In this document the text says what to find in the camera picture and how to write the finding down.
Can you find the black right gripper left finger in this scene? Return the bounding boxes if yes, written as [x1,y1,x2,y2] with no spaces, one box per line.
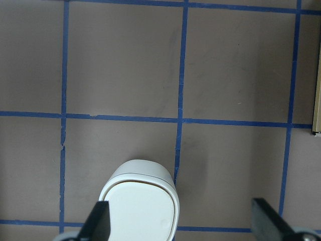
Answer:
[76,201,111,241]

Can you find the beige wooden board edge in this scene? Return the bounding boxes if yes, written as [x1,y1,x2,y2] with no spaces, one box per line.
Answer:
[311,27,320,137]

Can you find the white trash can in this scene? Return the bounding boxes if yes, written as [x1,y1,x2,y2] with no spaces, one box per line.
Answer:
[98,159,180,241]

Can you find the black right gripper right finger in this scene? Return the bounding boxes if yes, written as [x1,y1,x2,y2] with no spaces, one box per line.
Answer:
[251,198,299,240]

